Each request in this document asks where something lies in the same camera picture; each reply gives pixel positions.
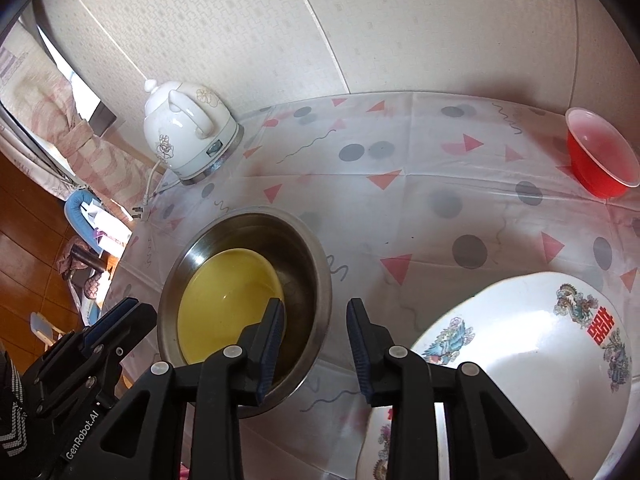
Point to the pink striped cloth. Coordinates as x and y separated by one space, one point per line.
60 125

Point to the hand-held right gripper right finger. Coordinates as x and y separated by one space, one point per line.
356 347

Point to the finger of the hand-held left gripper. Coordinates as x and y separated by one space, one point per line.
135 330
107 320

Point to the white dragon-print plate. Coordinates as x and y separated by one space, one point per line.
525 360

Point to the blue padded item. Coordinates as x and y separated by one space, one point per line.
75 210

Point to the red plastic bowl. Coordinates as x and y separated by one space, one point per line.
595 170

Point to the white patterned tablecloth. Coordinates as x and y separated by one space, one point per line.
425 220

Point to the white electric kettle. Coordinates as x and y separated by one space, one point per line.
180 130

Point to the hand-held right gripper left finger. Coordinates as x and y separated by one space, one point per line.
272 342

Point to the yellow plastic bowl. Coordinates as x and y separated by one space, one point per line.
225 300

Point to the stainless steel bowl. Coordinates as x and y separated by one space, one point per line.
300 285

